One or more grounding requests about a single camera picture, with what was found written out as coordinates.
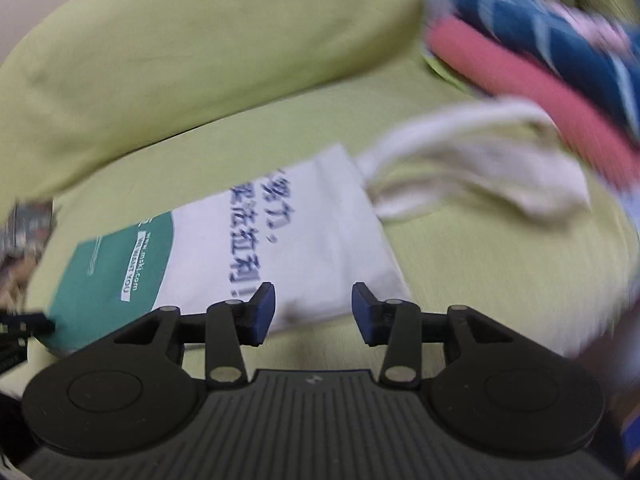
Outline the pink knitted blanket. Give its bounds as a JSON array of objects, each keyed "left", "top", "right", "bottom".
[{"left": 425, "top": 15, "right": 640, "bottom": 186}]

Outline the grey floral cloth bag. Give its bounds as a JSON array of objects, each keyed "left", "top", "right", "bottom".
[{"left": 0, "top": 199, "right": 56, "bottom": 311}]

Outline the white canvas shopping bag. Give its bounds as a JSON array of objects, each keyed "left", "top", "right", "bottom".
[{"left": 25, "top": 96, "right": 593, "bottom": 356}]

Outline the blue patterned blanket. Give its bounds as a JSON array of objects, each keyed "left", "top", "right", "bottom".
[{"left": 435, "top": 0, "right": 640, "bottom": 136}]

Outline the green covered sofa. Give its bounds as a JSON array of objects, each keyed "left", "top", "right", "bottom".
[{"left": 0, "top": 0, "right": 640, "bottom": 376}]

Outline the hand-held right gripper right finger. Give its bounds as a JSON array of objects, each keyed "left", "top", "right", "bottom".
[{"left": 351, "top": 281, "right": 544, "bottom": 390}]

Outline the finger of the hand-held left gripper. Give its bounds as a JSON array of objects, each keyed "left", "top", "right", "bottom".
[
  {"left": 0, "top": 311, "right": 56, "bottom": 336},
  {"left": 0, "top": 337, "right": 29, "bottom": 376}
]

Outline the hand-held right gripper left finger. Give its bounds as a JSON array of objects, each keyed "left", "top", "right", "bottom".
[{"left": 90, "top": 281, "right": 277, "bottom": 387}]

